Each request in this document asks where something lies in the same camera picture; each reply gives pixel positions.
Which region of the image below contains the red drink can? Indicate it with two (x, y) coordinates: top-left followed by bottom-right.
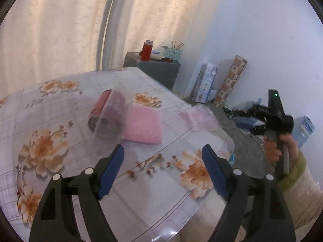
(88, 89), (127, 138)

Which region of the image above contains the cream patterned curtain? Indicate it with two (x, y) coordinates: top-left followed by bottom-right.
(111, 0), (210, 68)
(0, 0), (114, 99)

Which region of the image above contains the clear bag with pink sheets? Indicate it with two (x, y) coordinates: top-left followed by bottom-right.
(177, 106), (222, 134)

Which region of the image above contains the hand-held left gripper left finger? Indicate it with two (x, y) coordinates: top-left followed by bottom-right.
(29, 144), (125, 242)

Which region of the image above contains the clear plastic cup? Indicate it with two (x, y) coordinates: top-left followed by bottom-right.
(93, 89), (132, 142)

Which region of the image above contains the white printed box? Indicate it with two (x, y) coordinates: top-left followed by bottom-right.
(293, 115), (316, 149)

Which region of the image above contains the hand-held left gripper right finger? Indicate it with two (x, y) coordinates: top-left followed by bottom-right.
(202, 144), (296, 242)

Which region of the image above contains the table with floral tablecloth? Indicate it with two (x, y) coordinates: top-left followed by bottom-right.
(0, 67), (236, 242)

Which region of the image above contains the patterned paper roll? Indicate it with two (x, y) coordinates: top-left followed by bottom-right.
(214, 55), (248, 107)

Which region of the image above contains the person's right forearm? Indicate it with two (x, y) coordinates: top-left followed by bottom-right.
(278, 151), (323, 232)

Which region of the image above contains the person's right hand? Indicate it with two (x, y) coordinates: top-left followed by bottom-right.
(264, 134), (299, 168)

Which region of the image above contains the green chopstick holder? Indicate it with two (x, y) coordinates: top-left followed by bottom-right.
(165, 48), (182, 63)

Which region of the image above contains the grey cabinet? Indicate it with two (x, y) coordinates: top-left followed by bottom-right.
(124, 52), (181, 91)

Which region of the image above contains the red thermos bottle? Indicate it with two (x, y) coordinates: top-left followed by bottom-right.
(141, 40), (153, 61)

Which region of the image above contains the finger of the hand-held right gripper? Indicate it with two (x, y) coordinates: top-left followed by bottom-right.
(232, 104), (268, 121)
(249, 124), (267, 135)

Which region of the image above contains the toilet paper pack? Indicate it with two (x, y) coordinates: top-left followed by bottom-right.
(192, 63), (219, 104)

